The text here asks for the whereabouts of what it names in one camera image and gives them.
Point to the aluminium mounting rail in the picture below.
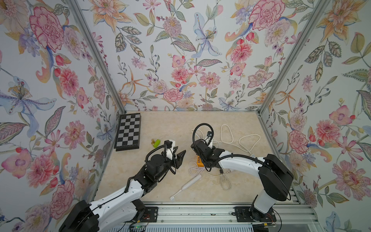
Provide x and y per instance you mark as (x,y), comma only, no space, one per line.
(222,214)

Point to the green small object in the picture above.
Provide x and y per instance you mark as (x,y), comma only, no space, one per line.
(156,143)

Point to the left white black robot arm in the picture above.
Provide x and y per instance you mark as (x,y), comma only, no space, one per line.
(125,204)

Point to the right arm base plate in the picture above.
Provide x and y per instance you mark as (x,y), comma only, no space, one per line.
(250,214)

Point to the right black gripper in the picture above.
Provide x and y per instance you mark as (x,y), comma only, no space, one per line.
(213,150)

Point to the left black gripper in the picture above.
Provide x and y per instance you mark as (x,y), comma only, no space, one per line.
(178,161)

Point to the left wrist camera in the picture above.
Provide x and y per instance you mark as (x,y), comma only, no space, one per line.
(169,149)

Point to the orange power strip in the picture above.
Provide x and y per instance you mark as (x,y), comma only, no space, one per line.
(199,162)

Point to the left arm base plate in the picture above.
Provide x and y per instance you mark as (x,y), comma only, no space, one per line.
(147,215)

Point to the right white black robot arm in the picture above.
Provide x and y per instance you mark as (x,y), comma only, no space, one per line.
(275,177)

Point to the black white checkerboard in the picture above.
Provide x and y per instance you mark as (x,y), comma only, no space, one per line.
(128,132)

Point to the white electric toothbrush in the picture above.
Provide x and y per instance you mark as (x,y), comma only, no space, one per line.
(187,185)

